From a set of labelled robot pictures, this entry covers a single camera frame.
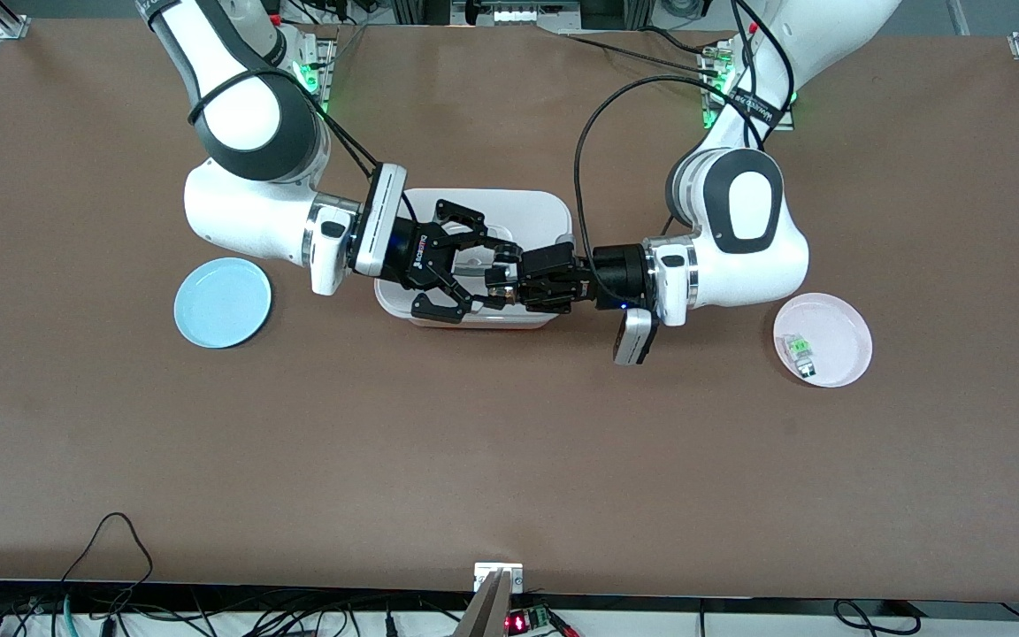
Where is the orange push-button switch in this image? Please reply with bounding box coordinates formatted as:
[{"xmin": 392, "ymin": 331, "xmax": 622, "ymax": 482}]
[{"xmin": 485, "ymin": 254, "xmax": 519, "ymax": 307}]

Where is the white lidded lunch box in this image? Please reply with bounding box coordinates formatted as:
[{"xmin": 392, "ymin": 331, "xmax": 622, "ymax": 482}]
[{"xmin": 373, "ymin": 188, "xmax": 578, "ymax": 331}]

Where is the light blue round plate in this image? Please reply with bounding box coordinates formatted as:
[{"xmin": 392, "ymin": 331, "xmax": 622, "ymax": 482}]
[{"xmin": 173, "ymin": 257, "xmax": 272, "ymax": 349}]

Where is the pink round plate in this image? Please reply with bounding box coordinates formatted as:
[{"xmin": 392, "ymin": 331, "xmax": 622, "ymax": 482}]
[{"xmin": 772, "ymin": 292, "xmax": 874, "ymax": 388}]

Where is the red LED circuit board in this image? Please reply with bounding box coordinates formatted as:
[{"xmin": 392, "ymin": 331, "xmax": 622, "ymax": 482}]
[{"xmin": 507, "ymin": 603, "xmax": 556, "ymax": 637}]

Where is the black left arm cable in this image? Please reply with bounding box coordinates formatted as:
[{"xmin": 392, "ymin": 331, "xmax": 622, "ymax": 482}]
[{"xmin": 572, "ymin": 0, "xmax": 795, "ymax": 259}]

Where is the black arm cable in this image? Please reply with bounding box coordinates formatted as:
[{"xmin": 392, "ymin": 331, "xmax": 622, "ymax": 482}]
[
  {"xmin": 188, "ymin": 66, "xmax": 418, "ymax": 224},
  {"xmin": 572, "ymin": 0, "xmax": 795, "ymax": 259}
]

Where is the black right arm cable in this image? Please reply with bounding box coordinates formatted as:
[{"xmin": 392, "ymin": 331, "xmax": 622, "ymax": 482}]
[{"xmin": 188, "ymin": 66, "xmax": 418, "ymax": 224}]

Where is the green push-button switch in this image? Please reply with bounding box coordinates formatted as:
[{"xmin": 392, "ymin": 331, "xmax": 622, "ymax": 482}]
[{"xmin": 784, "ymin": 334, "xmax": 820, "ymax": 379}]

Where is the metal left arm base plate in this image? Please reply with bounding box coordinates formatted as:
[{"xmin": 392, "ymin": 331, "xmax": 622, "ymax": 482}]
[{"xmin": 701, "ymin": 40, "xmax": 796, "ymax": 132}]

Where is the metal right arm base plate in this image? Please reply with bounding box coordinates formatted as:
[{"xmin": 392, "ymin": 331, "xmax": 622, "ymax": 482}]
[{"xmin": 293, "ymin": 35, "xmax": 340, "ymax": 114}]

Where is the black base power cable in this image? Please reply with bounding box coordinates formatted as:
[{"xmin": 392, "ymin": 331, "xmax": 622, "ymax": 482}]
[{"xmin": 558, "ymin": 31, "xmax": 724, "ymax": 75}]

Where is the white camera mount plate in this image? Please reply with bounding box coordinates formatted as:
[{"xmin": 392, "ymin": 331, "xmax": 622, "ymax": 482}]
[{"xmin": 474, "ymin": 563, "xmax": 525, "ymax": 594}]

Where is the aluminium camera mount bar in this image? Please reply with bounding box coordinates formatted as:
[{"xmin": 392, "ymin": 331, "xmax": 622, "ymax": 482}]
[{"xmin": 455, "ymin": 571, "xmax": 516, "ymax": 637}]

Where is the looped black table cable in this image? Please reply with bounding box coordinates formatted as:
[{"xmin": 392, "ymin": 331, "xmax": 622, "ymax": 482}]
[{"xmin": 61, "ymin": 511, "xmax": 155, "ymax": 611}]

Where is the tangled black cable bundle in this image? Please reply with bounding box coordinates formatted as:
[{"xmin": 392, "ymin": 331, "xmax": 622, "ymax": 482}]
[{"xmin": 0, "ymin": 579, "xmax": 475, "ymax": 637}]

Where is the coiled black cable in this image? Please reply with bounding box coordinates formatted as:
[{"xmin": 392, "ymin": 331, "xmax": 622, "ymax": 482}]
[{"xmin": 832, "ymin": 599, "xmax": 923, "ymax": 635}]

